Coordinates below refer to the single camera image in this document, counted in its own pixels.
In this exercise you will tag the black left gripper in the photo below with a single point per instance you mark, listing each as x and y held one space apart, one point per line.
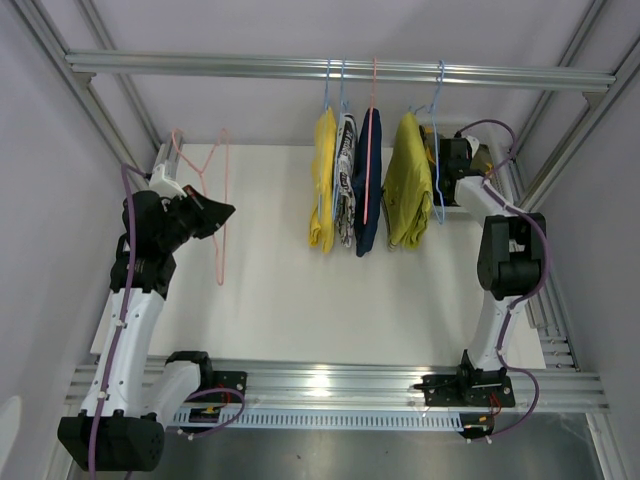
209 213

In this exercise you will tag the camouflage trousers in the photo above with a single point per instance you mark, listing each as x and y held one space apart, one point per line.
482 157

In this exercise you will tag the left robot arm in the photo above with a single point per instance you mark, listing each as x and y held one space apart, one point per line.
121 425

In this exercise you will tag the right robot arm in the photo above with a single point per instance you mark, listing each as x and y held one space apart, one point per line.
512 263

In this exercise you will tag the yellow trousers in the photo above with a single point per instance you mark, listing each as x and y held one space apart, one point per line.
321 224

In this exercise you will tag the black white print trousers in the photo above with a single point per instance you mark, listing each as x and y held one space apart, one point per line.
343 193

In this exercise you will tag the navy blue trousers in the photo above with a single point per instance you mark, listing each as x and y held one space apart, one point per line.
365 235

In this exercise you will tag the blue hanger of print trousers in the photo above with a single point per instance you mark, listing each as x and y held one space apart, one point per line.
343 106

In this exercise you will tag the blue hanger of yellow trousers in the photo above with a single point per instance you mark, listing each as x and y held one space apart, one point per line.
327 100

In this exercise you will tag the olive green trousers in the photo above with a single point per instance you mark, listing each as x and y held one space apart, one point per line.
407 187

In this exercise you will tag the pink hanger of navy trousers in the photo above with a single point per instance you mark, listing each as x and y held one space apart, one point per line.
369 179

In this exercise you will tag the blue hanger of olive trousers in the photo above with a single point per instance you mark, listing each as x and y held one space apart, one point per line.
431 109

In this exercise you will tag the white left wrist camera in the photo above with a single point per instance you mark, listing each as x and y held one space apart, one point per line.
165 186

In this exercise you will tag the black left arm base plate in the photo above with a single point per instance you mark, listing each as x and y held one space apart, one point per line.
232 380

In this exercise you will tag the aluminium hanging rail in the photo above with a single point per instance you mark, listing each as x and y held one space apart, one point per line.
279 67

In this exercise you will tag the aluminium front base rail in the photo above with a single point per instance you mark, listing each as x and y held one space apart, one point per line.
317 386

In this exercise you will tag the white slotted cable duct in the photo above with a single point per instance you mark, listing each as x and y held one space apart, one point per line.
200 418

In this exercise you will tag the aluminium frame left post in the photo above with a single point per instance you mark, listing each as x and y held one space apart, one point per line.
40 28

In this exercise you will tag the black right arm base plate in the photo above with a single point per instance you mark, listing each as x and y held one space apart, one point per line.
448 390

